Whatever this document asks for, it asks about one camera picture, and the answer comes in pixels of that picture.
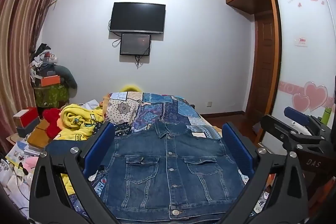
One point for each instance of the blue patchwork quilt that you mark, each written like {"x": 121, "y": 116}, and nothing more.
{"x": 157, "y": 111}

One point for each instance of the pile of mixed clothes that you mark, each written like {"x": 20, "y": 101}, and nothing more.
{"x": 42, "y": 58}

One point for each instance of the red box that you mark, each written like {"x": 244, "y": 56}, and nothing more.
{"x": 27, "y": 116}

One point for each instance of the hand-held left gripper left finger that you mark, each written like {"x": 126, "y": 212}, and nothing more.
{"x": 101, "y": 144}

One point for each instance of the orange box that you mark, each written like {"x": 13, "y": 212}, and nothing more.
{"x": 50, "y": 81}

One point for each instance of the white wall outlet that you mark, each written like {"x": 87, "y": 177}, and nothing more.
{"x": 209, "y": 103}

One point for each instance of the blue denim jacket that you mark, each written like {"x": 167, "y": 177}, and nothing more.
{"x": 168, "y": 174}
{"x": 98, "y": 183}

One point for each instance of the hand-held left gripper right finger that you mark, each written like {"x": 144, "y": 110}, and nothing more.
{"x": 236, "y": 150}

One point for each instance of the yellow fluffy toy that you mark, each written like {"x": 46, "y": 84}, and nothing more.
{"x": 130, "y": 88}

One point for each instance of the striped brown curtain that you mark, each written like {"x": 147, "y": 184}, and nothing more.
{"x": 18, "y": 43}

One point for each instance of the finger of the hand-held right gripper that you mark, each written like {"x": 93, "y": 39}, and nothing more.
{"x": 278, "y": 129}
{"x": 296, "y": 115}

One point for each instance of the brown cardboard box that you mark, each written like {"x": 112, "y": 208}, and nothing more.
{"x": 40, "y": 134}

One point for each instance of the green bottle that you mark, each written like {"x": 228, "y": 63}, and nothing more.
{"x": 326, "y": 116}

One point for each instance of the orange plush toy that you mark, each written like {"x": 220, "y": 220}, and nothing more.
{"x": 105, "y": 102}

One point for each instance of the small black wall monitor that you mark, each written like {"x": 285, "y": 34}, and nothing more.
{"x": 135, "y": 44}

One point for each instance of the grey box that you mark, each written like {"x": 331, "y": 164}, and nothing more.
{"x": 27, "y": 129}

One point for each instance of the pink plush toy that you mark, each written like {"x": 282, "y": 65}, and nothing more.
{"x": 30, "y": 162}

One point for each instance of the red plush toy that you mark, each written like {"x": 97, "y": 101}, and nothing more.
{"x": 51, "y": 121}

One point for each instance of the black wall television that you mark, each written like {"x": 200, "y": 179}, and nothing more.
{"x": 137, "y": 16}

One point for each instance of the green patterned bag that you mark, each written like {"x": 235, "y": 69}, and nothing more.
{"x": 51, "y": 95}

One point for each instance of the yellow cartoon fleece blanket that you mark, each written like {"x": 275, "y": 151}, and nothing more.
{"x": 78, "y": 121}

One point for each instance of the dark polka dot cloth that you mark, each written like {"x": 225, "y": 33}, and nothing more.
{"x": 122, "y": 129}

